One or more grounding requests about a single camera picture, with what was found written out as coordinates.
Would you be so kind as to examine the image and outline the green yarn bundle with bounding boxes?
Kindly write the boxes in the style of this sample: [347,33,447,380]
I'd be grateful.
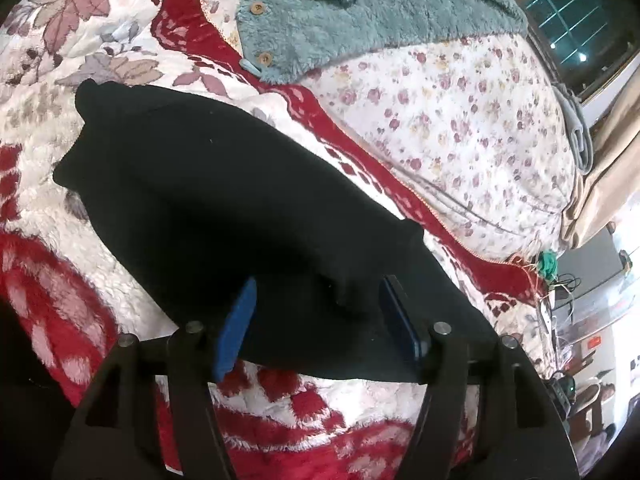
[537,250,559,281]

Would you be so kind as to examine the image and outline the red and white leaf blanket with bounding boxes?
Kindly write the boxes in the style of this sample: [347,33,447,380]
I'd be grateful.
[0,0,551,480]

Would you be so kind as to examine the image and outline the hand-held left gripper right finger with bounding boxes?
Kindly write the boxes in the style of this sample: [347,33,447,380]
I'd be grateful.
[379,275,583,480]

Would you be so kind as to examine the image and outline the grey flat box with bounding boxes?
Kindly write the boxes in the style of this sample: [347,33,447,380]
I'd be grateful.
[562,232,626,306]

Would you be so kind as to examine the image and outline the beige curtain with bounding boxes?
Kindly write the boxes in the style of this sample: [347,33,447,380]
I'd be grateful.
[560,80,640,251]

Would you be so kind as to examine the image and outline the rose print quilt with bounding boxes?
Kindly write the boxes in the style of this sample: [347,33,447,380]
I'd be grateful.
[202,0,583,263]

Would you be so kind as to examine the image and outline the black pants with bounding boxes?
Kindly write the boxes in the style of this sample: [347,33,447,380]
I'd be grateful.
[52,79,501,386]

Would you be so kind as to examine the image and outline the teal fleece garment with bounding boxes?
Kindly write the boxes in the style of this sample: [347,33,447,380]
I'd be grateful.
[235,0,531,86]

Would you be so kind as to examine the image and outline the grey folded cloth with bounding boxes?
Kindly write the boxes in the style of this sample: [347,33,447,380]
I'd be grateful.
[552,85,596,176]

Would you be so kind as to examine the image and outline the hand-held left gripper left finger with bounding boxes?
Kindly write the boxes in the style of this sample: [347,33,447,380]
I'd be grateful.
[50,277,258,480]

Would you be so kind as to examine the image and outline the barred window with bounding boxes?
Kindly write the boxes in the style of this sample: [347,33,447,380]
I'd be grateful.
[480,0,640,101]

